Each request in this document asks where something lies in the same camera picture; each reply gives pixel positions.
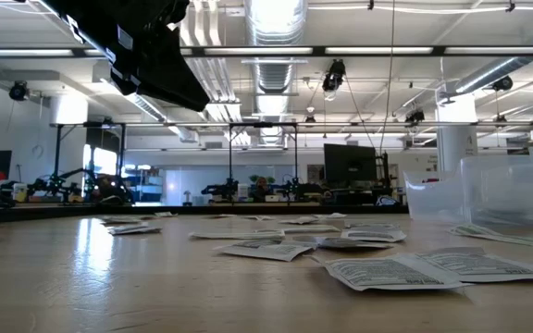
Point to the white round pillar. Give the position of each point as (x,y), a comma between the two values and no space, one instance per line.
(456,139)

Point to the black computer monitor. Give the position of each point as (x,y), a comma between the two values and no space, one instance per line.
(350,162)

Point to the black overhead light bar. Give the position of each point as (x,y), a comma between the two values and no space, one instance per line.
(317,50)

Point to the black metal workstation frame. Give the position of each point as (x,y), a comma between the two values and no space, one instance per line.
(57,157)
(230,157)

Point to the silver ventilation duct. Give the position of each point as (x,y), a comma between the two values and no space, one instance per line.
(294,18)
(493,74)

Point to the person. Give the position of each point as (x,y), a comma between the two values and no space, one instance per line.
(262,187)

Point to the blue storage shelf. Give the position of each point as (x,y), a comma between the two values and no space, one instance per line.
(148,187)

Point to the black ceiling camera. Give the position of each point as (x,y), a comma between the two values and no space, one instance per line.
(414,115)
(334,76)
(310,119)
(18,90)
(502,83)

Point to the black metal rig frame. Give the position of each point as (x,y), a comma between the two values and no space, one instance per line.
(248,209)

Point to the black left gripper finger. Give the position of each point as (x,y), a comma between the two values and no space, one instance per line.
(155,88)
(178,69)

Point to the white rectangular ceiling duct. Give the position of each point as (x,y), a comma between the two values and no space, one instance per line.
(151,108)

